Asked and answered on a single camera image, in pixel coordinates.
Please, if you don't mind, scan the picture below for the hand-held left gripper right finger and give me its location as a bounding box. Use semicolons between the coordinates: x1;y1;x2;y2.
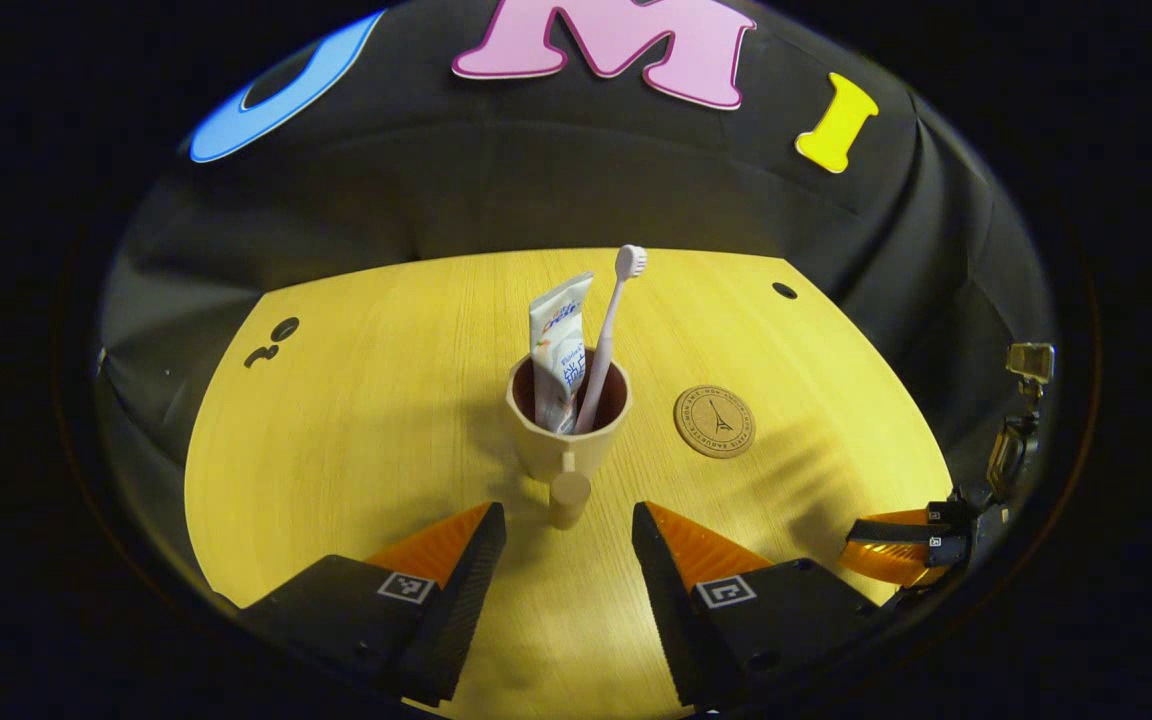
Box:
631;501;884;709

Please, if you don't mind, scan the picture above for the beige cup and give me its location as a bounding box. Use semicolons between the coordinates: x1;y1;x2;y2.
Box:
506;355;632;531

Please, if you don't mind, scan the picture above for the white toothpaste tube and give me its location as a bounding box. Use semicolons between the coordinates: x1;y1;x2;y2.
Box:
528;271;595;435

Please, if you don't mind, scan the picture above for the round cork coaster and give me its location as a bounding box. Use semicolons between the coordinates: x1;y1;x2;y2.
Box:
673;385;757;460

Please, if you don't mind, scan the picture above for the black backdrop cloth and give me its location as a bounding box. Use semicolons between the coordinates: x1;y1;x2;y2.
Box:
96;0;1057;501

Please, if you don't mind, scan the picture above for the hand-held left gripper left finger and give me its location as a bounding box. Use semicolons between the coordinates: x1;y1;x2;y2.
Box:
234;501;508;707

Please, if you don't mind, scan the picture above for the wooden desktop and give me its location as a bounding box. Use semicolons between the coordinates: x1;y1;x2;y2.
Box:
183;247;954;720

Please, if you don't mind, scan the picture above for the white toothbrush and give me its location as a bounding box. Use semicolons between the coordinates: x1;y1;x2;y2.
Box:
573;245;648;435

